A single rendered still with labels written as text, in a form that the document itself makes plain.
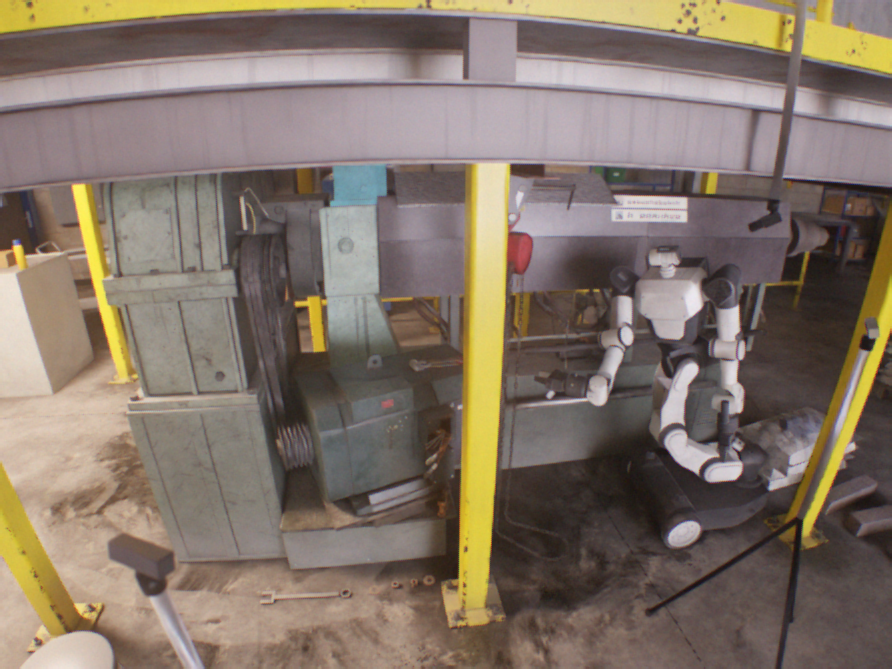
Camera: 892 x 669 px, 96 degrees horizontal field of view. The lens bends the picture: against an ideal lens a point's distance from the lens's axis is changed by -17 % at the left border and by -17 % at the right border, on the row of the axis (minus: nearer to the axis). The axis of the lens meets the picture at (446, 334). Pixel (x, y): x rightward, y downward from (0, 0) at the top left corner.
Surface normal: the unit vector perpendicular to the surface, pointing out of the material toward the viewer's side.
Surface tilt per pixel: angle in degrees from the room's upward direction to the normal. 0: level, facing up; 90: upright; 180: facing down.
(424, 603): 0
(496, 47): 90
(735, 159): 90
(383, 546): 90
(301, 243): 77
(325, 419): 45
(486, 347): 90
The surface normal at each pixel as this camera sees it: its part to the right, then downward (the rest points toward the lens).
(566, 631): 0.00, -0.92
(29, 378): 0.16, 0.38
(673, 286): -0.68, -0.29
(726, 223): 0.16, 0.18
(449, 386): 0.33, -0.42
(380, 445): 0.48, 0.33
